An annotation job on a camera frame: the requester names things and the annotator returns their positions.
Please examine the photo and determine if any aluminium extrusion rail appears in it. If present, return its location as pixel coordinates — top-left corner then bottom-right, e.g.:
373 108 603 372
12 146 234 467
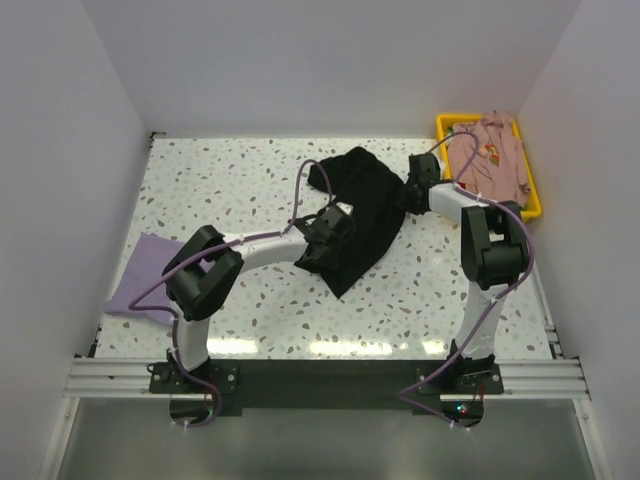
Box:
64 359 590 402

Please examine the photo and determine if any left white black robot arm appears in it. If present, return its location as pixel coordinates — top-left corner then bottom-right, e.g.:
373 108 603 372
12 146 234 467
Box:
163 201 355 392

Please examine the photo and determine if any yellow plastic bin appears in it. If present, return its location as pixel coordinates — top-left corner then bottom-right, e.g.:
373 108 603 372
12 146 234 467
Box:
436 113 542 221

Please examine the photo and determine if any pink shirt in bin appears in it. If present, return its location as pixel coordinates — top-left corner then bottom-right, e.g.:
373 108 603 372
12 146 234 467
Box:
447 111 531 208

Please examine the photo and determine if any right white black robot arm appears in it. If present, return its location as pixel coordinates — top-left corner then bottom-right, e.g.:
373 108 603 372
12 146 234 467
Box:
398 153 533 393

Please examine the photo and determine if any black t shirt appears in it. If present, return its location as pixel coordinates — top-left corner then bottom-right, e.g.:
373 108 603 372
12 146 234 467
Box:
308 147 405 298

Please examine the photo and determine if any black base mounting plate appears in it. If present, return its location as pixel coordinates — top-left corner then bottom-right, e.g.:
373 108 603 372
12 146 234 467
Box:
147 358 505 426

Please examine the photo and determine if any folded lavender t shirt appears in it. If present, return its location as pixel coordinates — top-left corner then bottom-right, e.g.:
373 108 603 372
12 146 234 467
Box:
104 233 184 326

